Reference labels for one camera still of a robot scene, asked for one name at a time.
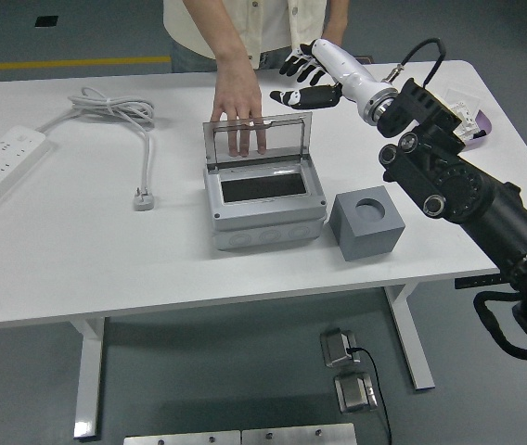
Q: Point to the grey electrical box with lid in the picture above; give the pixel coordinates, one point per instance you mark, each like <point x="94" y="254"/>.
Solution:
<point x="263" y="218"/>

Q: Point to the person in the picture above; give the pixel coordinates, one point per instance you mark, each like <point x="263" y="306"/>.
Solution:
<point x="268" y="23"/>

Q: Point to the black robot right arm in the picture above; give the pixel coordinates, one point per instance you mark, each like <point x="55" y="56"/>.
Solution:
<point x="467" y="185"/>

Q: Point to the dark floor sign plate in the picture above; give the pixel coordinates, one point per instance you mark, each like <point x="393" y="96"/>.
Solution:
<point x="364" y="59"/>

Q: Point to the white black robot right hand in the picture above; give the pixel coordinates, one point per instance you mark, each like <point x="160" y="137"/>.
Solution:
<point x="344" y="69"/>

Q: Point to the grey metal base plate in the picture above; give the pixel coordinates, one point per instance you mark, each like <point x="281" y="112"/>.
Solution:
<point x="298" y="436"/>
<point x="180" y="439"/>

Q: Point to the person's right hand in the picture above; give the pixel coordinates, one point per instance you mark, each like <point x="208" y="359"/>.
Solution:
<point x="236" y="97"/>

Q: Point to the black table control bracket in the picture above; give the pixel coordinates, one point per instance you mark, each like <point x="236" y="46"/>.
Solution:
<point x="477" y="282"/>

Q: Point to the person's left hand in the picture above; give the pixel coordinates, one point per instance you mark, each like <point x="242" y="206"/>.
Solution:
<point x="335" y="36"/>

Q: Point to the person's right forearm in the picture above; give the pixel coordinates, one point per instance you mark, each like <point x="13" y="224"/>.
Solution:
<point x="219" y="37"/>

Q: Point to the purple oval tray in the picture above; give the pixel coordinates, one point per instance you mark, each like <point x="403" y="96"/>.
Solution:
<point x="482" y="125"/>

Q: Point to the white circuit breaker module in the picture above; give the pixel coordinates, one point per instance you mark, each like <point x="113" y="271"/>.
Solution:
<point x="465" y="116"/>

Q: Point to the white table leg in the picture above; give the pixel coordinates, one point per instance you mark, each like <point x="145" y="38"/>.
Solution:
<point x="409" y="338"/>
<point x="88" y="375"/>

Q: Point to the metal floor socket box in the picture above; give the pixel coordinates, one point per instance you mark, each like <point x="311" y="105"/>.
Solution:
<point x="335" y="347"/>
<point x="354" y="393"/>

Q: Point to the clear plastic bag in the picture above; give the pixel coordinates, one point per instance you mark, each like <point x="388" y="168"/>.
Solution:
<point x="460" y="95"/>

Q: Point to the person's left forearm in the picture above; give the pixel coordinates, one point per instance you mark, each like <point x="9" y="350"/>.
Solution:
<point x="338" y="14"/>

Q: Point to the black square floor marker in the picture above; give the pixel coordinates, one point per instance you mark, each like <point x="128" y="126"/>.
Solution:
<point x="46" y="21"/>

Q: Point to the grey cube holder block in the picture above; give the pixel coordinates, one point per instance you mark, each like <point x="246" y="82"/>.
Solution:
<point x="365" y="242"/>

